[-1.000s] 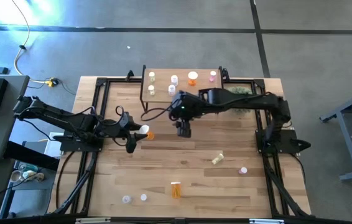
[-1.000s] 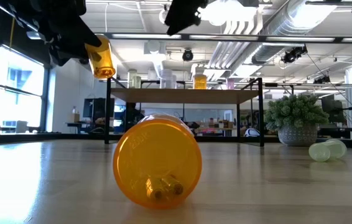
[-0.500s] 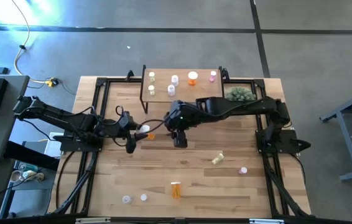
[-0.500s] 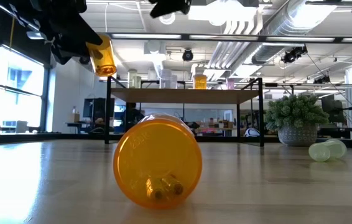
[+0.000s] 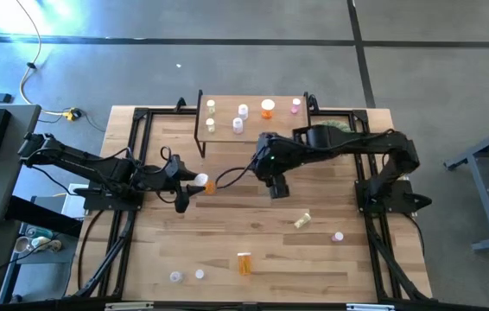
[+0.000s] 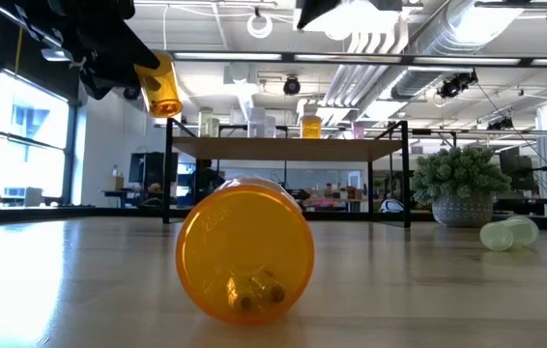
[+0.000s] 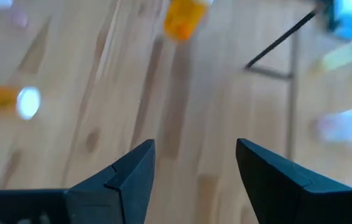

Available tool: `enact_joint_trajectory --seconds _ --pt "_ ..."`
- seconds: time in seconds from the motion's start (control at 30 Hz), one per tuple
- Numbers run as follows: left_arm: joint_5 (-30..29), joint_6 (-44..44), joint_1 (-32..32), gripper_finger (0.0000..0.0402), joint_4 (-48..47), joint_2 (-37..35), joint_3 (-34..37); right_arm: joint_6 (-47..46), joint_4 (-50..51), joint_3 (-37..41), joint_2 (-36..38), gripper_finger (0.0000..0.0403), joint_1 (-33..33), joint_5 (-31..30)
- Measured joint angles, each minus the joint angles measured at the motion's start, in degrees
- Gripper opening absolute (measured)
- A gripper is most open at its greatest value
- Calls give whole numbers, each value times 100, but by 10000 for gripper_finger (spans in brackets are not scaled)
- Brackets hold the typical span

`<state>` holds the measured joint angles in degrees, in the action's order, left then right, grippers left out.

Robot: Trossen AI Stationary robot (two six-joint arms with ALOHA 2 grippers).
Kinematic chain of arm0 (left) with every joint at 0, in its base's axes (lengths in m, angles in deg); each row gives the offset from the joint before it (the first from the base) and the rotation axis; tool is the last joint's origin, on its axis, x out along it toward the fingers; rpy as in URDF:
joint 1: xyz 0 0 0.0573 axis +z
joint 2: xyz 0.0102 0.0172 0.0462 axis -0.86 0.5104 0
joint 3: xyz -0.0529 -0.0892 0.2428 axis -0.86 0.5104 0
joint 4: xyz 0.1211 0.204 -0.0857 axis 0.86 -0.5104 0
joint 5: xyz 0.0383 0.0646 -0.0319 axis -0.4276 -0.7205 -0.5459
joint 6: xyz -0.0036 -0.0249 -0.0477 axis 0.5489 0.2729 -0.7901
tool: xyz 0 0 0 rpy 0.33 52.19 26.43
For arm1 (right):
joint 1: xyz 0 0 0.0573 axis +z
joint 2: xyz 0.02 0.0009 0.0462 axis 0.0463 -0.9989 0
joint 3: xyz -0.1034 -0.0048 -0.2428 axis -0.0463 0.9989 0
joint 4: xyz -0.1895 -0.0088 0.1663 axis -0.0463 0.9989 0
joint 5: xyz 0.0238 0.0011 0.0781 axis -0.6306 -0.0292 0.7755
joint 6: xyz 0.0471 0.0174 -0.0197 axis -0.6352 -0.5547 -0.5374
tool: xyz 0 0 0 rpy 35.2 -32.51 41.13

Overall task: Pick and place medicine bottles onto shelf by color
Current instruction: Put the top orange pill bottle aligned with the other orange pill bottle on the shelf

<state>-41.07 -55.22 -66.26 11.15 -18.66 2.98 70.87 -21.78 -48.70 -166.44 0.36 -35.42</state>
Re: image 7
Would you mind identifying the wooden shelf black legs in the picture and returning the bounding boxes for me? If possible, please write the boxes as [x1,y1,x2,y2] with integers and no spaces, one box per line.
[244,0,352,187]

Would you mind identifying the white bottle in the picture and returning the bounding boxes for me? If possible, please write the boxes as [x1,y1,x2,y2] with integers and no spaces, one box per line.
[317,35,352,74]

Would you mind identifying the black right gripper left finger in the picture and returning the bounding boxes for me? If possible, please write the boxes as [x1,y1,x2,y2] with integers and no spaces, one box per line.
[0,139,157,224]

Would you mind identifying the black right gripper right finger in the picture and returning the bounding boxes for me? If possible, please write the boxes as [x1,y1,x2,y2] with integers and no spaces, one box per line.
[236,139,352,224]

